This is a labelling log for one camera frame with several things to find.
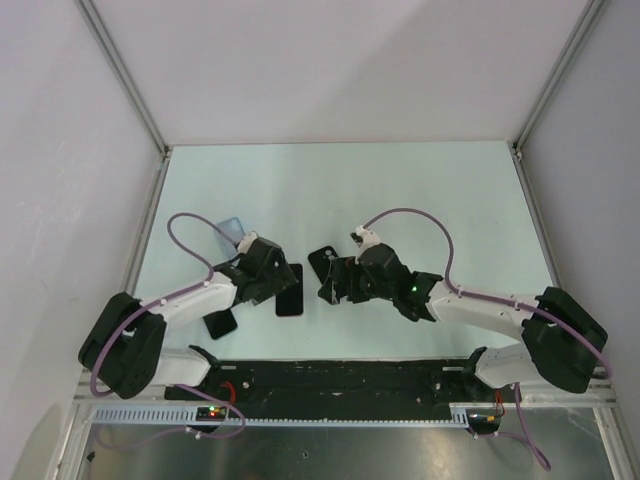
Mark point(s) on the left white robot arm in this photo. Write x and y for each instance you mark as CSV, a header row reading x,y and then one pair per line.
x,y
125,349

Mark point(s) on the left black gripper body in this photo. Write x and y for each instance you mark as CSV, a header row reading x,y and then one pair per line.
x,y
270,284

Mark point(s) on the translucent blue phone case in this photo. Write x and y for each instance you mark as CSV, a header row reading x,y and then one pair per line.
x,y
232,233

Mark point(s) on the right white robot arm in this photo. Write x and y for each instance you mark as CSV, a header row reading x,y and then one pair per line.
x,y
555,338

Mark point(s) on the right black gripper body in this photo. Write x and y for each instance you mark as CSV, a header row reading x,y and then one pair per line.
x,y
362,288

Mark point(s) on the aluminium frame post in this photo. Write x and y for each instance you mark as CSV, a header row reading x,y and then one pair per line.
x,y
106,43
579,35

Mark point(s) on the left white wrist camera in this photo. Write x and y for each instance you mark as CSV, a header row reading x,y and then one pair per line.
x,y
245,244

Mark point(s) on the black phone case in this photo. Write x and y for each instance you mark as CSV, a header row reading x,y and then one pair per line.
x,y
320,261

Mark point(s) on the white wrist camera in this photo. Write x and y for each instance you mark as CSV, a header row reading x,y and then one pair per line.
x,y
364,239
245,244

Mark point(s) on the black phone with pink edge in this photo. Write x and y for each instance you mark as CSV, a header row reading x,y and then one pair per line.
x,y
290,303

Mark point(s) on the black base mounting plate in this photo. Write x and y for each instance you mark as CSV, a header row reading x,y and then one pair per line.
x,y
345,390

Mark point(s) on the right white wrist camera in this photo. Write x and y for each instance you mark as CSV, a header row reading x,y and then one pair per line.
x,y
364,239

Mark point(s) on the right aluminium frame post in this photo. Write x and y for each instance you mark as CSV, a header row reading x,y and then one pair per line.
x,y
579,35

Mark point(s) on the left aluminium frame post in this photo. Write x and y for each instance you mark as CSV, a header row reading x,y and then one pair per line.
x,y
106,43

